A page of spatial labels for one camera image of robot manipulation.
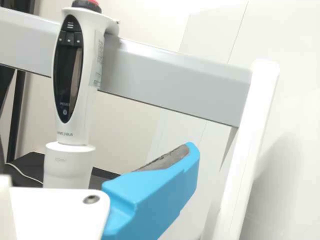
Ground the black platform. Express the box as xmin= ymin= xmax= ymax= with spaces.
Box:
xmin=6 ymin=151 xmax=120 ymax=189

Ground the white pipette stand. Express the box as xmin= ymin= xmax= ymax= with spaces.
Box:
xmin=0 ymin=6 xmax=281 ymax=240

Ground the pipette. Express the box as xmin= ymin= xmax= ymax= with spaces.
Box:
xmin=43 ymin=0 xmax=120 ymax=189

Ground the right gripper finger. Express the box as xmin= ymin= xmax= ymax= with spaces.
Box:
xmin=101 ymin=141 xmax=201 ymax=240

